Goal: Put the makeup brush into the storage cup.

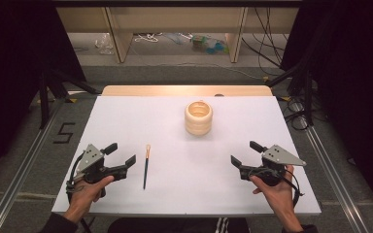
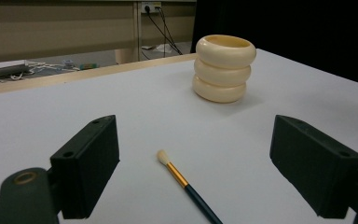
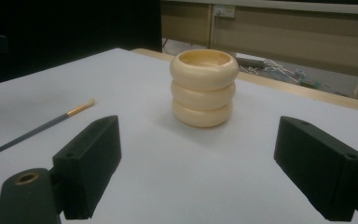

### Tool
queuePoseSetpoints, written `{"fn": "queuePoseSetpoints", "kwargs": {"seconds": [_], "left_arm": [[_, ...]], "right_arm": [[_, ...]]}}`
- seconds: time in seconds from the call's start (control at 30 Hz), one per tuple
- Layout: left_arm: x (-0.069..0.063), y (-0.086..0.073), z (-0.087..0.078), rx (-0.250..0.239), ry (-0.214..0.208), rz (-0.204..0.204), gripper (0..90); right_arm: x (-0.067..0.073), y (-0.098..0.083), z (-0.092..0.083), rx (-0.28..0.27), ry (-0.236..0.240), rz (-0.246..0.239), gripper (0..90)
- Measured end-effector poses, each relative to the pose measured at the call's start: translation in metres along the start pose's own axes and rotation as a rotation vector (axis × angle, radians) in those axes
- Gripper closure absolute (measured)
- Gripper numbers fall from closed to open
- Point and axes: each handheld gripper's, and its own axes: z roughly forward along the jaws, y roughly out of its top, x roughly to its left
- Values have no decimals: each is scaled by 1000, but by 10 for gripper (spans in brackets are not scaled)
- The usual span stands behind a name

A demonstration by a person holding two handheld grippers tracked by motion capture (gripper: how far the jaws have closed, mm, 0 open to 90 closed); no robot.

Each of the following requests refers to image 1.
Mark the person's right hand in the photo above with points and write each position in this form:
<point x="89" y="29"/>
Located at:
<point x="281" y="195"/>

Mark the dark pen with orange tip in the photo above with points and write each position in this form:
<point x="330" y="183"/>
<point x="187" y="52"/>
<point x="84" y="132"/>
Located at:
<point x="146" y="168"/>

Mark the colourful plastic toys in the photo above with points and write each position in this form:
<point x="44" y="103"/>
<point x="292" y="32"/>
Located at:
<point x="210" y="44"/>

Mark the black curtain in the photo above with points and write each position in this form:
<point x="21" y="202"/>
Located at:
<point x="9" y="64"/>
<point x="356" y="71"/>

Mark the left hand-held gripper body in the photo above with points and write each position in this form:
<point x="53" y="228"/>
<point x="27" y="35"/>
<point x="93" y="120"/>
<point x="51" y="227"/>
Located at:
<point x="90" y="158"/>

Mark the metal floor rail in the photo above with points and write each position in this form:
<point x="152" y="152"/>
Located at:
<point x="16" y="181"/>
<point x="336" y="174"/>

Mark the person's dark striped trousers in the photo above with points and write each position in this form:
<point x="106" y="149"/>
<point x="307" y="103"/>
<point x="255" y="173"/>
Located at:
<point x="178" y="226"/>

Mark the ribbed wooden pen holder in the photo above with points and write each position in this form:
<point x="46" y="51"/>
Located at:
<point x="198" y="121"/>

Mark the person's left hand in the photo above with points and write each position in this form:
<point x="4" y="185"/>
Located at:
<point x="85" y="195"/>

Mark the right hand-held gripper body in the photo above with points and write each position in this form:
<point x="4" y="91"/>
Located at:
<point x="280" y="156"/>

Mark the black metal stand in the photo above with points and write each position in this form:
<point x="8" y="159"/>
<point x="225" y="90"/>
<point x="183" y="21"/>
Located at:
<point x="307" y="97"/>
<point x="45" y="97"/>

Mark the light wooden shelf unit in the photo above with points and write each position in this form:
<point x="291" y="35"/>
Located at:
<point x="178" y="21"/>

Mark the clear plastic bag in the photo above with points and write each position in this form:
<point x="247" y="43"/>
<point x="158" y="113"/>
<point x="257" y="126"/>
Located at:
<point x="104" y="44"/>

